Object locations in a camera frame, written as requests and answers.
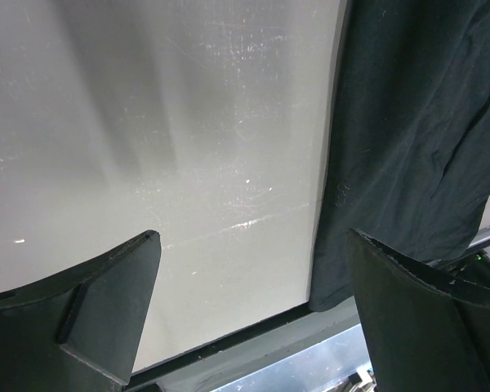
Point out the black t-shirt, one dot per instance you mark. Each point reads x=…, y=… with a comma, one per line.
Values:
x=409, y=151

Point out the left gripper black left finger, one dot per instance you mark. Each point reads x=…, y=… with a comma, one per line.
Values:
x=80, y=329

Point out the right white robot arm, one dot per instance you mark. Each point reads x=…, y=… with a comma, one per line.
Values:
x=473, y=268

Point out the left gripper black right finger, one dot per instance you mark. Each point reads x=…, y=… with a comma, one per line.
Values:
x=425, y=329

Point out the aluminium frame rail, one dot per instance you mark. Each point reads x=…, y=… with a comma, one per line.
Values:
x=481, y=240

